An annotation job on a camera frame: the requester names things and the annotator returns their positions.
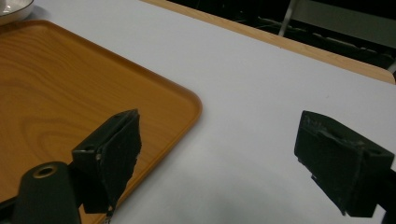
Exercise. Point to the metal stand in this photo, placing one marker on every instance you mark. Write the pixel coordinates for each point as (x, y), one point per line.
(288, 15)

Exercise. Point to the wooden tray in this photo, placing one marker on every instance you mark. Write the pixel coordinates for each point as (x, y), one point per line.
(77, 102)

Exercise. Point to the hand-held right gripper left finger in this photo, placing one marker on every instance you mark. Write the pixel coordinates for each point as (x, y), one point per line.
(112, 158)

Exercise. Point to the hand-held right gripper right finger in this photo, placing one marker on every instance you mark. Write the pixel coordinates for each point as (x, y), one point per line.
(336, 161)

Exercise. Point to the white bowl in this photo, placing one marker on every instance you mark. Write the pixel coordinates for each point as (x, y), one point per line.
(12, 9)

